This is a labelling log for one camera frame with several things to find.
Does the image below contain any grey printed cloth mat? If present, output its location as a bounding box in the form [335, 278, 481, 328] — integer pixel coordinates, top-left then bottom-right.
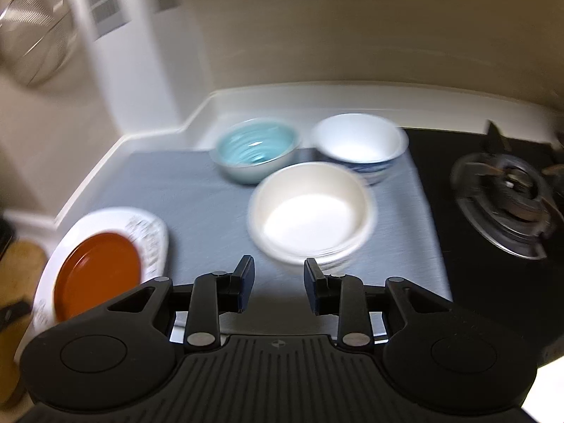
[56, 147, 455, 345]

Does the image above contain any white bowl blue pattern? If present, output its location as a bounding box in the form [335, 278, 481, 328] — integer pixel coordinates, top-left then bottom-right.
[310, 113, 410, 186]

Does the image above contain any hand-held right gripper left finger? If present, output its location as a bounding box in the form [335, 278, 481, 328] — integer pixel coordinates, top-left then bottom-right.
[106, 255, 256, 354]

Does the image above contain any wire mesh strainer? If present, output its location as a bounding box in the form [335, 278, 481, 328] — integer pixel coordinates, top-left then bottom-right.
[0, 0, 81, 90]

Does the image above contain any brown round plate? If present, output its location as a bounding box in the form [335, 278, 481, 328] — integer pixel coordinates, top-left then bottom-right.
[55, 230, 143, 320]

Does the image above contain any wooden cutting board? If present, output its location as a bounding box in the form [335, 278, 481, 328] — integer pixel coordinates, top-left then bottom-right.
[0, 240, 49, 409]

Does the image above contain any small white floral plate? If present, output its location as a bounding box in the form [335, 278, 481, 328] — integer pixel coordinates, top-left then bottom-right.
[30, 206, 171, 332]

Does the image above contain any black glass gas stove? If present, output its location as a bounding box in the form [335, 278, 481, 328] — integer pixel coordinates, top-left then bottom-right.
[403, 127, 564, 364]

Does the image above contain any gas burner with grate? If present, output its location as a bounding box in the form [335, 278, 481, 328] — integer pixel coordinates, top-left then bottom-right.
[449, 121, 564, 260]

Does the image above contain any cream ribbed bowl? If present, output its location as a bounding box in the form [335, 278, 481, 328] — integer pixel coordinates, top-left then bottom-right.
[247, 161, 378, 275]

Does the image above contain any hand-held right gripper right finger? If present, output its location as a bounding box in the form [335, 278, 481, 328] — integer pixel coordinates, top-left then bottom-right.
[304, 258, 456, 355]

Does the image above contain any light blue bowl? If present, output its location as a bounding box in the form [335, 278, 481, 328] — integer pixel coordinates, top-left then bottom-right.
[210, 117, 303, 186]

